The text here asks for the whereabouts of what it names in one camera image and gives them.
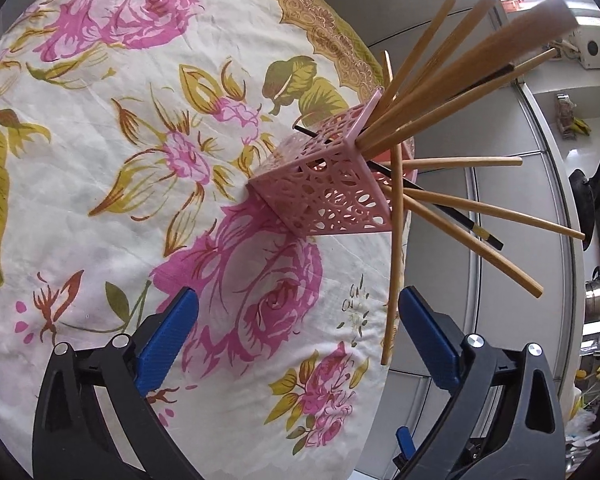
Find black chopstick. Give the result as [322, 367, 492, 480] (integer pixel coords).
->
[294, 126, 505, 251]

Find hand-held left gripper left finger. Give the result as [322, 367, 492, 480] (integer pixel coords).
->
[31, 286, 201, 480]

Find bundle of bamboo chopsticks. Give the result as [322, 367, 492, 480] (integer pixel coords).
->
[355, 0, 588, 366]

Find black wok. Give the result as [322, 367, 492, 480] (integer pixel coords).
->
[567, 155, 600, 251]

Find white kitchen base cabinets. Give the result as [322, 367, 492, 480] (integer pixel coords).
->
[300, 0, 581, 480]

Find pink perforated utensil holder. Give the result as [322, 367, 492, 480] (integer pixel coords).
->
[247, 87, 421, 236]

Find white water heater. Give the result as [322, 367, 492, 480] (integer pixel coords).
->
[565, 0, 600, 68]

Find floral printed cloth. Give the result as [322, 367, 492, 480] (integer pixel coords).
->
[0, 0, 421, 478]

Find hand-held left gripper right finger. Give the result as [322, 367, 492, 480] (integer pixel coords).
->
[397, 285, 566, 480]

